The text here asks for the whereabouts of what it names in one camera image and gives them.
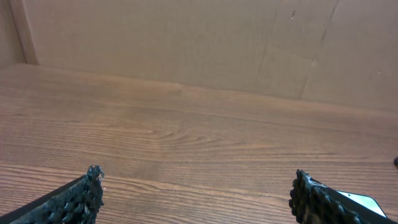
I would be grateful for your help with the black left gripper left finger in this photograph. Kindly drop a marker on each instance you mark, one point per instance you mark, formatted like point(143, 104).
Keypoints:
point(78, 201)

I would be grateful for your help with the blue Galaxy smartphone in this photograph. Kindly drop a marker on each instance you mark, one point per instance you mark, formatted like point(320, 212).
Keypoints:
point(365, 201)

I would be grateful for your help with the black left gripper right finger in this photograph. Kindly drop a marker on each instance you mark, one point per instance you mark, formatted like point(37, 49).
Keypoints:
point(313, 202)

